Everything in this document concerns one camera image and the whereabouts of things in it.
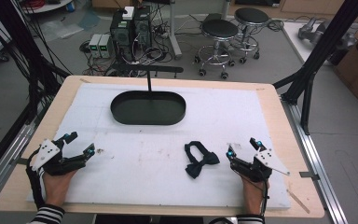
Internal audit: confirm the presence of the black bow tie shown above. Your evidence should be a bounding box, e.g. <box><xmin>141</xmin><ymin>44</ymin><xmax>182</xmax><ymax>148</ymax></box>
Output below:
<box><xmin>184</xmin><ymin>140</ymin><xmax>221</xmax><ymax>180</ymax></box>

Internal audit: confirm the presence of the black computer tower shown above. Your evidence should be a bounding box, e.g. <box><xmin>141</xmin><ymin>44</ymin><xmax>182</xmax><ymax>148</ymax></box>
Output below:
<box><xmin>109</xmin><ymin>11</ymin><xmax>135</xmax><ymax>63</ymax></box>
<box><xmin>132</xmin><ymin>5</ymin><xmax>153</xmax><ymax>52</ymax></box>

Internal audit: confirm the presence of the tangle of floor cables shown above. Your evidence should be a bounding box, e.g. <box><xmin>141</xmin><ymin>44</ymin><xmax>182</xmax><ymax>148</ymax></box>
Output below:
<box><xmin>79</xmin><ymin>18</ymin><xmax>176</xmax><ymax>78</ymax></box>

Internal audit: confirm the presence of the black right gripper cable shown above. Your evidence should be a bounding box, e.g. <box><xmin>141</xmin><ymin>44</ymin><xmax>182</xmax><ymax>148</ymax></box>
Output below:
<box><xmin>241</xmin><ymin>174</ymin><xmax>270</xmax><ymax>218</ymax></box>

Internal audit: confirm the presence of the person's left hand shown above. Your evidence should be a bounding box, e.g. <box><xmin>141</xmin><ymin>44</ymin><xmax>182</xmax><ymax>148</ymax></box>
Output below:
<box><xmin>41</xmin><ymin>169</ymin><xmax>77</xmax><ymax>208</ymax></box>

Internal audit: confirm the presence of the aluminium rail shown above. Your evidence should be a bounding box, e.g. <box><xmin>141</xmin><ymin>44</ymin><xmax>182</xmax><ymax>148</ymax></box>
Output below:
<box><xmin>280</xmin><ymin>98</ymin><xmax>350</xmax><ymax>224</ymax></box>
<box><xmin>0</xmin><ymin>121</ymin><xmax>35</xmax><ymax>207</ymax></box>

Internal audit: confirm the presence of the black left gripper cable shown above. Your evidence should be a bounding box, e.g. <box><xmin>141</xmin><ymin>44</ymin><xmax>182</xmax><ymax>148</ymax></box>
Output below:
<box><xmin>25</xmin><ymin>148</ymin><xmax>47</xmax><ymax>210</ymax></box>

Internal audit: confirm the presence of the grey metal table leg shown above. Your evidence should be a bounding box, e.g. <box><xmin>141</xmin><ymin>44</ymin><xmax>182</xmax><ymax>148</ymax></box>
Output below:
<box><xmin>167</xmin><ymin>0</ymin><xmax>184</xmax><ymax>61</ymax></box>

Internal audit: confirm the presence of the black round stool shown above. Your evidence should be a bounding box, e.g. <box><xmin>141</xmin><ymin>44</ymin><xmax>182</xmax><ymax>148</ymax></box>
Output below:
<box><xmin>232</xmin><ymin>7</ymin><xmax>271</xmax><ymax>65</ymax></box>
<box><xmin>193</xmin><ymin>19</ymin><xmax>241</xmax><ymax>80</ymax></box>

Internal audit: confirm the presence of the grey power supply unit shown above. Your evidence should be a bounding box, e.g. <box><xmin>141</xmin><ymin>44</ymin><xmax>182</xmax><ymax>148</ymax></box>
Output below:
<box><xmin>88</xmin><ymin>33</ymin><xmax>103</xmax><ymax>59</ymax></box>
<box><xmin>99</xmin><ymin>34</ymin><xmax>113</xmax><ymax>59</ymax></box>

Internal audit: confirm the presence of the black oval tray with stand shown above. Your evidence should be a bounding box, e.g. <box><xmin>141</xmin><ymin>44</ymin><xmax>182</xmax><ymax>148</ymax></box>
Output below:
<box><xmin>109</xmin><ymin>63</ymin><xmax>187</xmax><ymax>126</ymax></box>

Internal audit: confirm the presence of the white foam mat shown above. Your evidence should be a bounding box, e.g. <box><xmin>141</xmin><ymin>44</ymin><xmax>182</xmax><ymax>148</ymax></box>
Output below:
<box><xmin>26</xmin><ymin>81</ymin><xmax>292</xmax><ymax>211</ymax></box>

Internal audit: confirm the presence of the black frame stand with cables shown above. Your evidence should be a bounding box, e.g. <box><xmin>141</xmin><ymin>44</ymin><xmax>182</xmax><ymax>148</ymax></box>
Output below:
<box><xmin>0</xmin><ymin>0</ymin><xmax>73</xmax><ymax>126</ymax></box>

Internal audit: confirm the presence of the person's right hand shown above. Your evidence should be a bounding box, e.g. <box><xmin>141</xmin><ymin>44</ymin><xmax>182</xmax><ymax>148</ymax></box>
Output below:
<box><xmin>240</xmin><ymin>176</ymin><xmax>270</xmax><ymax>217</ymax></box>

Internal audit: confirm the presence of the clear plastic sheet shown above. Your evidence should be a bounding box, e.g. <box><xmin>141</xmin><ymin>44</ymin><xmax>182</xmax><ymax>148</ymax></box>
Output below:
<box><xmin>39</xmin><ymin>8</ymin><xmax>102</xmax><ymax>43</ymax></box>

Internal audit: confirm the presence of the grey machine part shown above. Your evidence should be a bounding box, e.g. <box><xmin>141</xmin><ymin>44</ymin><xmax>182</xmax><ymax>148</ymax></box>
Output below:
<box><xmin>297</xmin><ymin>16</ymin><xmax>358</xmax><ymax>49</ymax></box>

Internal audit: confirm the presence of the white low platform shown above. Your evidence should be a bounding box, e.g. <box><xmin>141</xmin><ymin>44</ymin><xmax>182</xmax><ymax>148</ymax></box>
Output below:
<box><xmin>282</xmin><ymin>21</ymin><xmax>358</xmax><ymax>67</ymax></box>

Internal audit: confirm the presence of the round white table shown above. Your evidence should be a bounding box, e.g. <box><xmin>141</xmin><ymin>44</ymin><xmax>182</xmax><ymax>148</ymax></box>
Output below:
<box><xmin>21</xmin><ymin>0</ymin><xmax>74</xmax><ymax>15</ymax></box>

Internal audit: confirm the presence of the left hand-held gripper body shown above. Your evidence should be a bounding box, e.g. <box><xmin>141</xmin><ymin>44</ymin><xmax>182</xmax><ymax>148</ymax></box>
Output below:
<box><xmin>31</xmin><ymin>136</ymin><xmax>88</xmax><ymax>177</ymax></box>

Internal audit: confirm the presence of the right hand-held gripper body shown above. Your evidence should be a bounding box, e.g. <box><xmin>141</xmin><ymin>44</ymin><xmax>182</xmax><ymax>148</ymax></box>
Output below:
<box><xmin>229</xmin><ymin>147</ymin><xmax>291</xmax><ymax>184</ymax></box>

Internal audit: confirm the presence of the black metal frame stand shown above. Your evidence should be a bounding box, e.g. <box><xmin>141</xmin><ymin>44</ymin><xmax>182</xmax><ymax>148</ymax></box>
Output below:
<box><xmin>272</xmin><ymin>0</ymin><xmax>358</xmax><ymax>136</ymax></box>

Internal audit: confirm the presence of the thin wooden stick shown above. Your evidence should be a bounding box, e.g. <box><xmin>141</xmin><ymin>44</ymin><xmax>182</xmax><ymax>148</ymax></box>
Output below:
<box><xmin>286</xmin><ymin>189</ymin><xmax>311</xmax><ymax>216</ymax></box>

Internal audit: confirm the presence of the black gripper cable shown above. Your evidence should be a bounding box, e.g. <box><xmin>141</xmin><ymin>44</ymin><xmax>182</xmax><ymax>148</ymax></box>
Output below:
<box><xmin>241</xmin><ymin>174</ymin><xmax>270</xmax><ymax>218</ymax></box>
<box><xmin>25</xmin><ymin>148</ymin><xmax>47</xmax><ymax>210</ymax></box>

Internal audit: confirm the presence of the white box on computer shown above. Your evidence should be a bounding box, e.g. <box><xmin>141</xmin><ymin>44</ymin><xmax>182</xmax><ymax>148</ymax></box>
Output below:
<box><xmin>121</xmin><ymin>6</ymin><xmax>135</xmax><ymax>21</ymax></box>

